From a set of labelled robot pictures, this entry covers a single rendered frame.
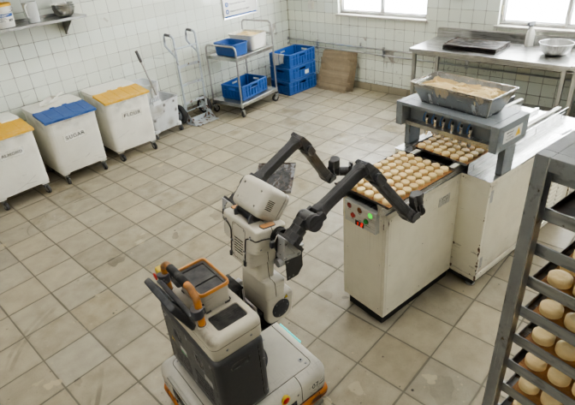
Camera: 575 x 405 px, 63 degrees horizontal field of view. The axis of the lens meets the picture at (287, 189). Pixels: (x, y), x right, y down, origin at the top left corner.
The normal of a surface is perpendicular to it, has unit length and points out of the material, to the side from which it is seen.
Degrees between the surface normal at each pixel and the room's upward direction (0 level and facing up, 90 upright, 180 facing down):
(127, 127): 92
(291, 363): 0
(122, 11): 90
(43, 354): 0
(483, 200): 90
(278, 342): 0
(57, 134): 91
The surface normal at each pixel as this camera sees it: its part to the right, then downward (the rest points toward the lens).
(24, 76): 0.73, 0.29
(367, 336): -0.07, -0.87
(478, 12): -0.67, 0.41
